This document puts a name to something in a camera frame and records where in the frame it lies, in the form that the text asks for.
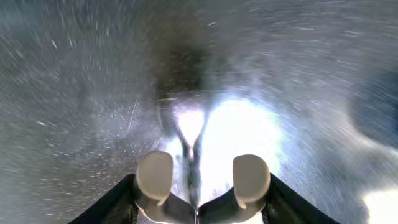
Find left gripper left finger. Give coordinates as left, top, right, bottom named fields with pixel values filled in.
left=68, top=174, right=139, bottom=224

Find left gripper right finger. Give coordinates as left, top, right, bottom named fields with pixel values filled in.
left=262, top=172, right=340, bottom=224

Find black handled pliers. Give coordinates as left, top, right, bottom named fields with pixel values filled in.
left=134, top=151, right=271, bottom=224

